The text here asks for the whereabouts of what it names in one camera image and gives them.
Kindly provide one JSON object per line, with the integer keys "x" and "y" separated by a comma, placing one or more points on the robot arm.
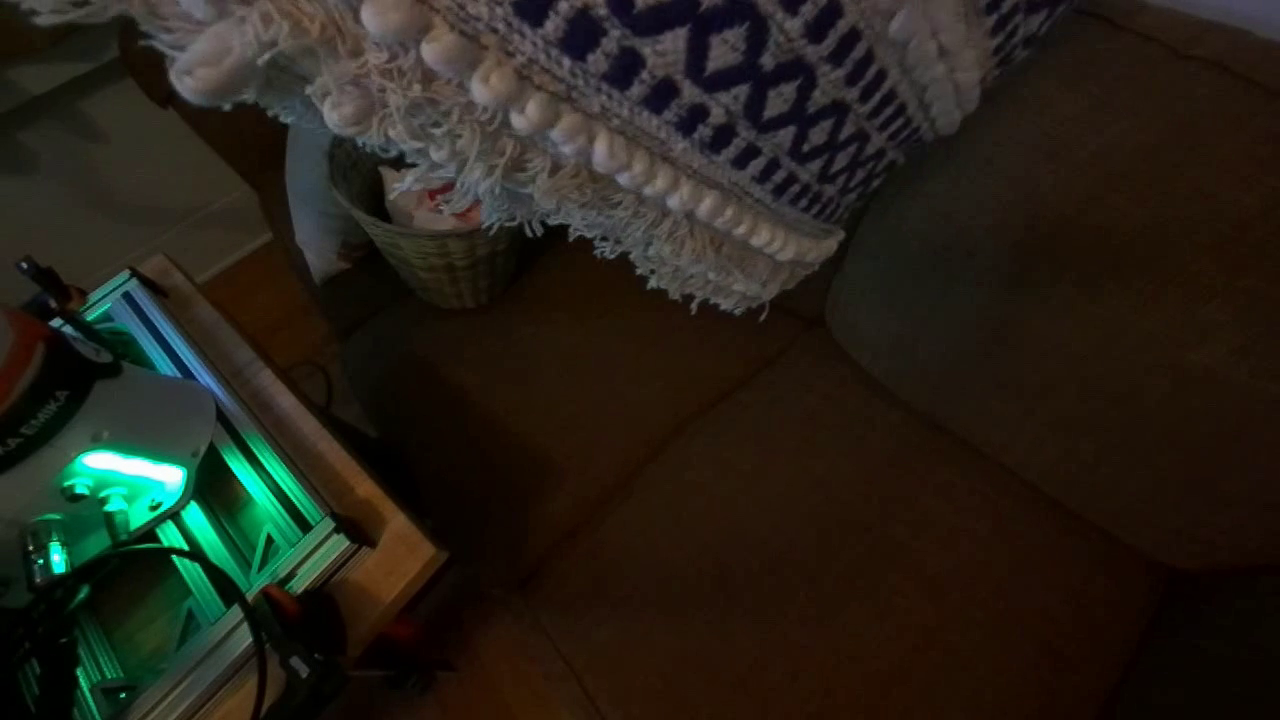
{"x": 90, "y": 440}

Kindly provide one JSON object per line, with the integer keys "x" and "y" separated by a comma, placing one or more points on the white and blue fringed pillow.
{"x": 700, "y": 110}

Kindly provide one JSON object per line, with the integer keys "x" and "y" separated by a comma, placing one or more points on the woven wicker basket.
{"x": 440, "y": 260}

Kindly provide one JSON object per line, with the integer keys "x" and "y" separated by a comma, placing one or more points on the brown sofa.
{"x": 850, "y": 450}

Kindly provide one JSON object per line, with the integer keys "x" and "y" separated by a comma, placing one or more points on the white cloth in basket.
{"x": 425, "y": 208}

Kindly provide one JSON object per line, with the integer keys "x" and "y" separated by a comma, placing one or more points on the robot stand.
{"x": 270, "y": 480}

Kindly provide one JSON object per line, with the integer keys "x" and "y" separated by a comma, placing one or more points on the red and black clamp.
{"x": 310, "y": 630}

